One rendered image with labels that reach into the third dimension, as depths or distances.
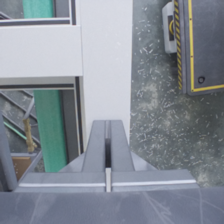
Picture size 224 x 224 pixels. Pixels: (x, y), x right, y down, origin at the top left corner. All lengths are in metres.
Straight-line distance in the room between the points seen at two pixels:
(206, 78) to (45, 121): 0.78
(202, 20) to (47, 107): 0.78
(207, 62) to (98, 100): 0.78
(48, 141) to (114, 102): 0.14
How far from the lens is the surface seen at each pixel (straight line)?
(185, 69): 0.85
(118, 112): 0.15
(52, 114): 0.24
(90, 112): 0.15
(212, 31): 0.91
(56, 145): 0.26
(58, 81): 0.21
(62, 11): 0.24
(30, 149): 1.05
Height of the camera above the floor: 1.08
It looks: 73 degrees down
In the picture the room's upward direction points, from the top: 174 degrees clockwise
